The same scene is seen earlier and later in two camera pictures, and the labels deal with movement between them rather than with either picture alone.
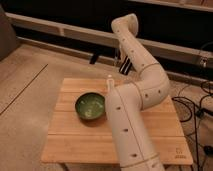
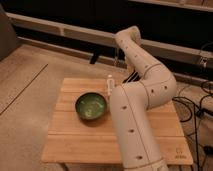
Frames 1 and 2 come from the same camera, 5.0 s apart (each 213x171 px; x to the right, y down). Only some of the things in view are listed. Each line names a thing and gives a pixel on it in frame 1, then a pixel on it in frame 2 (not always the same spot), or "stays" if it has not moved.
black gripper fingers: [126, 66] → [133, 77]
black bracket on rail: [94, 59] stays
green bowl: [90, 106] stays
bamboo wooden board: [81, 129] stays
